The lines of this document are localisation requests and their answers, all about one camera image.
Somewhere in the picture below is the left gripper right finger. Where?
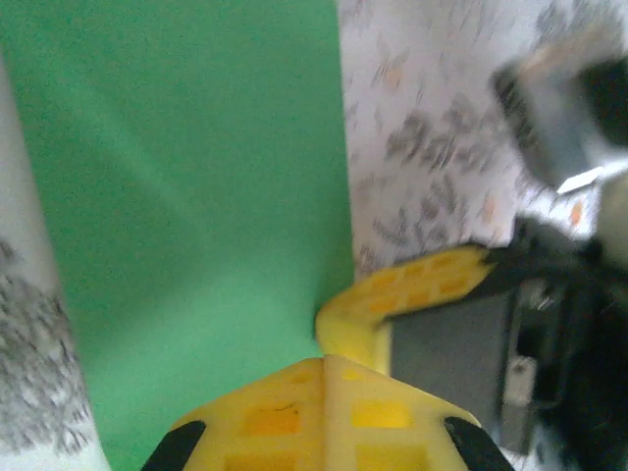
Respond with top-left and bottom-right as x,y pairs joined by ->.
324,353 -> 516,471

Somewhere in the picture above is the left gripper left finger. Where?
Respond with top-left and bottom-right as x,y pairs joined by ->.
141,357 -> 326,471

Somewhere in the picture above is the green paper sheet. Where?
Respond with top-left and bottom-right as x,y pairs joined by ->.
0,0 -> 357,471

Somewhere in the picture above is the floral table cover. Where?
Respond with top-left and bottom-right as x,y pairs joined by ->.
0,0 -> 628,471

